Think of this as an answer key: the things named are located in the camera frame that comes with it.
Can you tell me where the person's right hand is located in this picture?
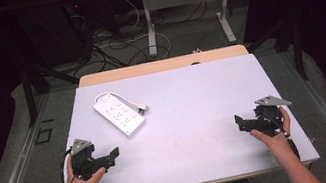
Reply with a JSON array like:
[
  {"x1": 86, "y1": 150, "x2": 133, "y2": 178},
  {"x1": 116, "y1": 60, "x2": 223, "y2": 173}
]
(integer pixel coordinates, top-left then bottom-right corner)
[{"x1": 246, "y1": 105, "x2": 298, "y2": 163}]

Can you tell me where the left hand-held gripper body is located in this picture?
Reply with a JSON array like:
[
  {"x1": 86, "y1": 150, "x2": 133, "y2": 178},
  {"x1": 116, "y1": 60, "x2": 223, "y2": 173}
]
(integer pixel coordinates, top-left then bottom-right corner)
[{"x1": 67, "y1": 134, "x2": 107, "y2": 183}]

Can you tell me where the white floor cable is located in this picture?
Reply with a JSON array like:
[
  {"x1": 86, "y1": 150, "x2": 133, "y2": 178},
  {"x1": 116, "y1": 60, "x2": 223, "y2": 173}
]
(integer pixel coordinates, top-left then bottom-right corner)
[{"x1": 89, "y1": 0, "x2": 175, "y2": 72}]

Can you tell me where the white table mat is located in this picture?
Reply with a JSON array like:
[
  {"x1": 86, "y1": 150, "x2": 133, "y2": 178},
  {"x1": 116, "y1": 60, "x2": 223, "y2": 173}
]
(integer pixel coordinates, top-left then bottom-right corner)
[{"x1": 35, "y1": 44, "x2": 322, "y2": 183}]

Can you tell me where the tangle of black floor cables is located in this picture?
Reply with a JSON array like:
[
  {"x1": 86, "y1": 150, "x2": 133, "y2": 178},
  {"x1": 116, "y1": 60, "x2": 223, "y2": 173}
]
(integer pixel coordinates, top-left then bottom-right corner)
[{"x1": 60, "y1": 0, "x2": 223, "y2": 79}]

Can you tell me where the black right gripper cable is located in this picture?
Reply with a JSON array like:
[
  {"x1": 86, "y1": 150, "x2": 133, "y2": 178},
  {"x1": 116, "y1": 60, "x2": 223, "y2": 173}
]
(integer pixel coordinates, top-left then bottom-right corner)
[{"x1": 260, "y1": 106, "x2": 301, "y2": 166}]

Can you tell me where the black floor hatch frame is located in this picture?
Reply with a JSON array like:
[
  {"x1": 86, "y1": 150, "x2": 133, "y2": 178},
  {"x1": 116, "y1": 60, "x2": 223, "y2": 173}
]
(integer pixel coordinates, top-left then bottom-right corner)
[{"x1": 32, "y1": 126, "x2": 56, "y2": 146}]

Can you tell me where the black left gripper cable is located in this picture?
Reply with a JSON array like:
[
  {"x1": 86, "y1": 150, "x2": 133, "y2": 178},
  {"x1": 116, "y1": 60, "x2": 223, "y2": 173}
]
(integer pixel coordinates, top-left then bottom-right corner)
[{"x1": 55, "y1": 147, "x2": 80, "y2": 183}]

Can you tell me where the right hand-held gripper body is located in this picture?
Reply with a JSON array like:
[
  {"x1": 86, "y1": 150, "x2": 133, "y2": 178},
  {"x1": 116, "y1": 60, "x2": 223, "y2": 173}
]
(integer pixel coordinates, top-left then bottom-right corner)
[{"x1": 251, "y1": 91, "x2": 298, "y2": 141}]

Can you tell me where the black metal stand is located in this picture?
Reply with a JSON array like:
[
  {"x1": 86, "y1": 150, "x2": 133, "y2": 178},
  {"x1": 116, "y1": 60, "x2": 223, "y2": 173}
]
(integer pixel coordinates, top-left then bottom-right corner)
[
  {"x1": 241, "y1": 11, "x2": 311, "y2": 91},
  {"x1": 14, "y1": 50, "x2": 87, "y2": 129}
]

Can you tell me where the white power strip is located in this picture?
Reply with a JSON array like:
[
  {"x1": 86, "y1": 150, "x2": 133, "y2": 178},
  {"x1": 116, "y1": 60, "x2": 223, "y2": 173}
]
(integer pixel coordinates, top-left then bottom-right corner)
[{"x1": 91, "y1": 88, "x2": 149, "y2": 143}]

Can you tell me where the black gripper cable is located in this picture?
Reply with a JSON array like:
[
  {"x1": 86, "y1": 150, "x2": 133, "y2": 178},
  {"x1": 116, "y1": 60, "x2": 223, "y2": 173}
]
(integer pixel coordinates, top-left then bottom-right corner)
[
  {"x1": 55, "y1": 147, "x2": 80, "y2": 183},
  {"x1": 260, "y1": 106, "x2": 301, "y2": 166}
]

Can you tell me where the wooden table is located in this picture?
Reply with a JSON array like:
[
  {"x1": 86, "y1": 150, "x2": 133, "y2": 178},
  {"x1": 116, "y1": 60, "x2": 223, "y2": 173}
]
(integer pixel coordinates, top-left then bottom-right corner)
[{"x1": 76, "y1": 42, "x2": 250, "y2": 89}]

